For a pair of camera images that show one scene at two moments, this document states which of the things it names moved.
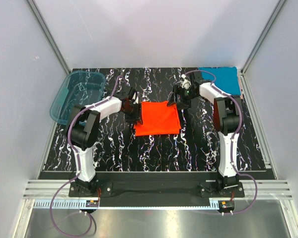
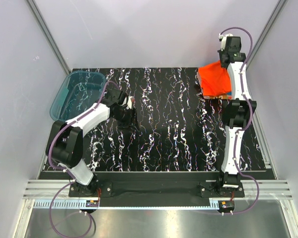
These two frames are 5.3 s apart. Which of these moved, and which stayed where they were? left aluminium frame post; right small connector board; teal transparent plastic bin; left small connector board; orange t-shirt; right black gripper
Moved: right black gripper; orange t-shirt
Stayed: left small connector board; teal transparent plastic bin; left aluminium frame post; right small connector board
